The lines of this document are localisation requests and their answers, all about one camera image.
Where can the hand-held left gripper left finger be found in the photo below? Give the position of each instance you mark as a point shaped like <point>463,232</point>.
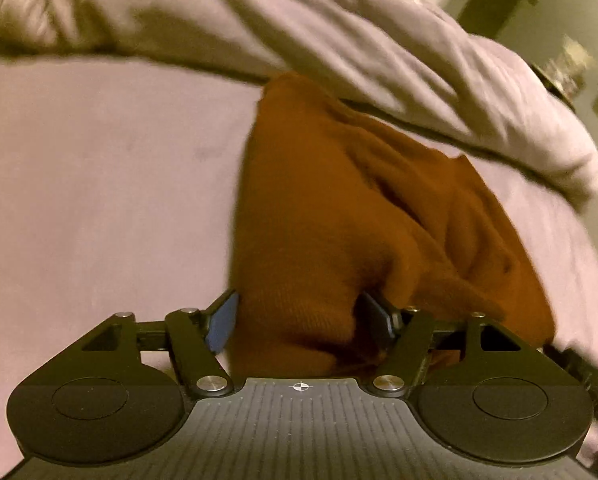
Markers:
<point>221,325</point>

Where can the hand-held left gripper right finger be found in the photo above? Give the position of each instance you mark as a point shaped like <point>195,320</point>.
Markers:
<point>379,322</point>

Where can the brown button cardigan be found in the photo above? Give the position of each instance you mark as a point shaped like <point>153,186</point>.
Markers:
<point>319,220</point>

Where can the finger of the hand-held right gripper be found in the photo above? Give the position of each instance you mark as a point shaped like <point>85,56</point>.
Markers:
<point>574,362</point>

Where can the grey comforter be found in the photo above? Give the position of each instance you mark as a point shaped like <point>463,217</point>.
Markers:
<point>279,20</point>

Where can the bed with lavender sheet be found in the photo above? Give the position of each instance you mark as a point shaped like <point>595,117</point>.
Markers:
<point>104,185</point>

